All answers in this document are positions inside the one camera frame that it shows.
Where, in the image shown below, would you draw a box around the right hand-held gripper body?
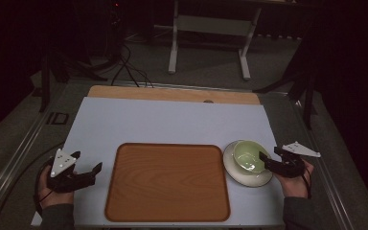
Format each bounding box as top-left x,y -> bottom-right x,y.
267,141 -> 322,179

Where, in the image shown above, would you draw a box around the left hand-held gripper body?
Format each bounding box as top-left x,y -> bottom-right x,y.
46,148 -> 96,194

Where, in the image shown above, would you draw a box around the light green bowl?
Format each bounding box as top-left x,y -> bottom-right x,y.
232,139 -> 269,175

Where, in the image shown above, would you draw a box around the person's right hand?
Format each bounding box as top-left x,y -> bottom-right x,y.
273,159 -> 314,199

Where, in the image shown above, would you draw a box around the person's left hand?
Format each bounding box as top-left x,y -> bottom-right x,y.
37,164 -> 75,211

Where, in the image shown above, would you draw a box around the white round plate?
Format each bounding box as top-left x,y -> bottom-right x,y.
222,140 -> 274,188

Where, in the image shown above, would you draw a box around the black floor socket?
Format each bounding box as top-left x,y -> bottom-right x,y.
45,111 -> 70,127

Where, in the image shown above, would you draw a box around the black tripod stand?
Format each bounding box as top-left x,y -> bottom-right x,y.
37,44 -> 109,113
253,60 -> 319,131

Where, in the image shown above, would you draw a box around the brown wooden tray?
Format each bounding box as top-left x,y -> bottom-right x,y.
103,142 -> 232,223

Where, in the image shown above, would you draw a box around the white table mat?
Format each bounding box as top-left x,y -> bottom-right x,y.
30,96 -> 286,228

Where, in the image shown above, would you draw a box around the light wooden table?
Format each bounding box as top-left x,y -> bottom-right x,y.
86,84 -> 262,105

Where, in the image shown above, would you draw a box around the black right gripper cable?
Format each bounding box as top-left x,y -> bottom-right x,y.
301,165 -> 313,200

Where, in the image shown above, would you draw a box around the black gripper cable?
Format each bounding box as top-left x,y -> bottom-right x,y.
33,157 -> 55,216
301,165 -> 313,200

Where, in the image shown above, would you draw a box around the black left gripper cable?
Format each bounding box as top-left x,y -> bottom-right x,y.
33,157 -> 55,216

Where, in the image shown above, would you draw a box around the aluminium floor rail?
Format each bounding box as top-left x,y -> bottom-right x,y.
290,97 -> 357,230
0,106 -> 53,223

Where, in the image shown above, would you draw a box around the black floor cables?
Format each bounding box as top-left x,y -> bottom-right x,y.
109,39 -> 155,89

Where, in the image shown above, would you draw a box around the white metal frame stand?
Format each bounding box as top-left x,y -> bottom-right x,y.
167,0 -> 264,81

